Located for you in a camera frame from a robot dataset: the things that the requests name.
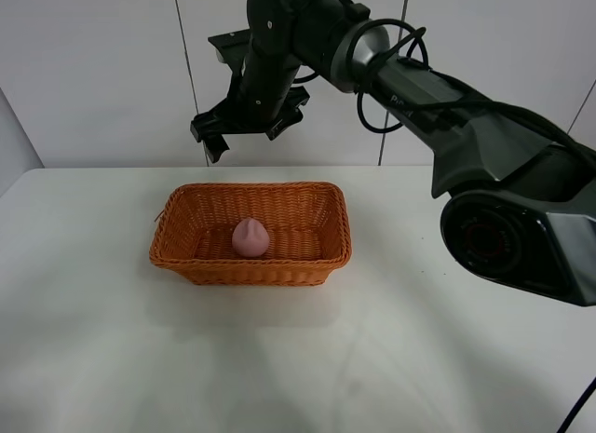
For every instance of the pink peach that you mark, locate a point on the pink peach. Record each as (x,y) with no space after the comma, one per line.
(250,239)

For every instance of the orange wicker basket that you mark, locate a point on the orange wicker basket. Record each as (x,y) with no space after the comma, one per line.
(307,223)

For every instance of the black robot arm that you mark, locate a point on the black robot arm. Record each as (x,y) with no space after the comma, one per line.
(521,209)

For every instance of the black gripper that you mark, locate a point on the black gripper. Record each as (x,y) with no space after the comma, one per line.
(261,97)

